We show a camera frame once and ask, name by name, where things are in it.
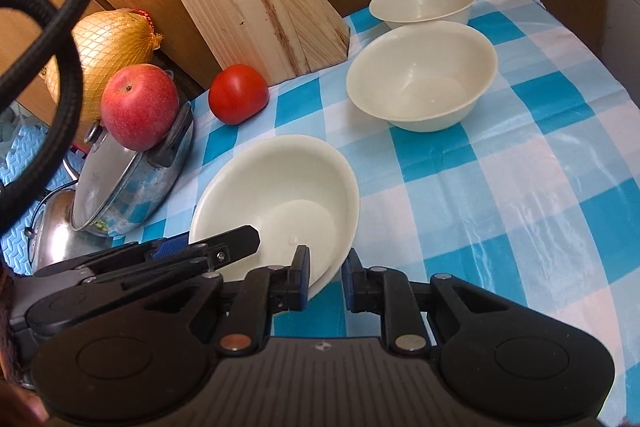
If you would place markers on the steel pot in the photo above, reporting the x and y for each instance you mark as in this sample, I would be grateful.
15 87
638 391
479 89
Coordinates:
150 192

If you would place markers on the red tomato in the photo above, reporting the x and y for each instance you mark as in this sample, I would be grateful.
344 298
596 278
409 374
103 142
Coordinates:
237 94

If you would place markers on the blue foam mat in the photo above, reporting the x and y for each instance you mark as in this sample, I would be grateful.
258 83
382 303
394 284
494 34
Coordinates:
20 142

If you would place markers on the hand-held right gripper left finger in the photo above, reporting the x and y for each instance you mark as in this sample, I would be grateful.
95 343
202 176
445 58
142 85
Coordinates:
303 279

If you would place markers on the glass pot lid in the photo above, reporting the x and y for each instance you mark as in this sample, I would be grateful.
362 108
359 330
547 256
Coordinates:
105 187

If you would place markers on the blue checked tablecloth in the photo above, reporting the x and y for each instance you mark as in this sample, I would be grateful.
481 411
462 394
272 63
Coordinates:
525 157

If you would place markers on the pomelo in yellow net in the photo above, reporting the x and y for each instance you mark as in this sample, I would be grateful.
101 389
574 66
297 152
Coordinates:
110 42

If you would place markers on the steel kettle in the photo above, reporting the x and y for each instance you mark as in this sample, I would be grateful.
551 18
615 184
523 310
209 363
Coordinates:
55 227

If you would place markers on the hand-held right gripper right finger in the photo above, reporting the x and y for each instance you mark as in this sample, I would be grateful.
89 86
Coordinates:
350 282

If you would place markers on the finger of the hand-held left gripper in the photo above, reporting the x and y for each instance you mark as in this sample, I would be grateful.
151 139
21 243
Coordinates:
150 271
235 244

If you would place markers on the red apple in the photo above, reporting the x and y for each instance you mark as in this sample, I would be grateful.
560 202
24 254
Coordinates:
140 107

